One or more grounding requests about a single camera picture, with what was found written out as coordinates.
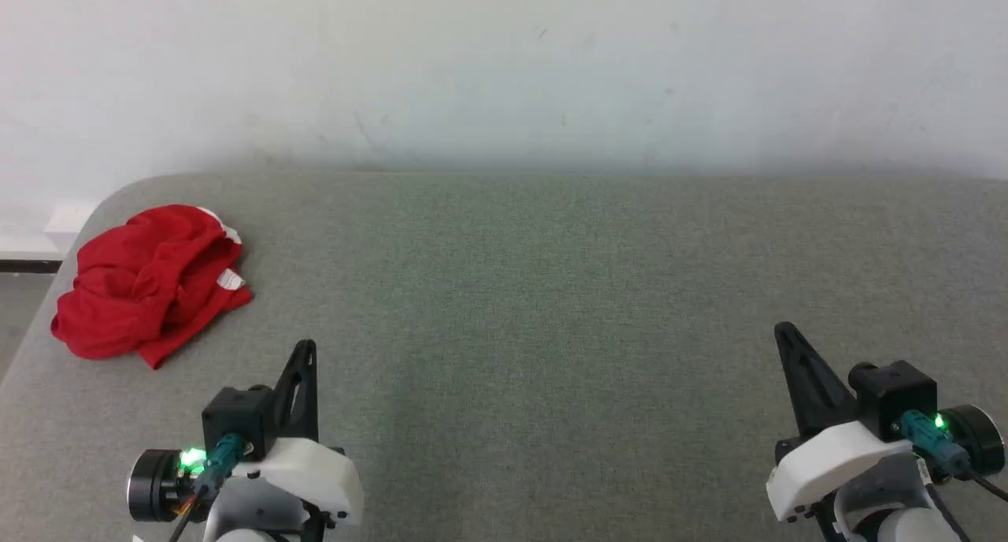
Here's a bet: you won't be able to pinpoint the grey fabric sofa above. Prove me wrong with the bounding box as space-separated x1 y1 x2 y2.
0 172 1008 542

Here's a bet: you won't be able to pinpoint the right camera cable teal plug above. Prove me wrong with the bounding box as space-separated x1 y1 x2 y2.
896 410 1008 503

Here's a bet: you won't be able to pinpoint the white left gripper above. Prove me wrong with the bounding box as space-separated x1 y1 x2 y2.
128 338 365 536

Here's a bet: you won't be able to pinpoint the left camera cable teal plug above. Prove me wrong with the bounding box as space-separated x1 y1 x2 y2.
165 433 247 542

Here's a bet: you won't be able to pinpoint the camera cable teal plug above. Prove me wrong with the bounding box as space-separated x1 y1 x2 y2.
165 433 247 542
896 410 1008 503

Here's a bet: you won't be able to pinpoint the white wall trunking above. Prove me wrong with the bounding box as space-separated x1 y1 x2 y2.
0 202 100 261

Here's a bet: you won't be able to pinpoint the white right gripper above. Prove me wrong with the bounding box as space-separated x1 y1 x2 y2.
765 321 1007 524

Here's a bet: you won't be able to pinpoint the red shorts with white trim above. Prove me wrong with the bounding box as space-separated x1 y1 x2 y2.
50 204 254 370

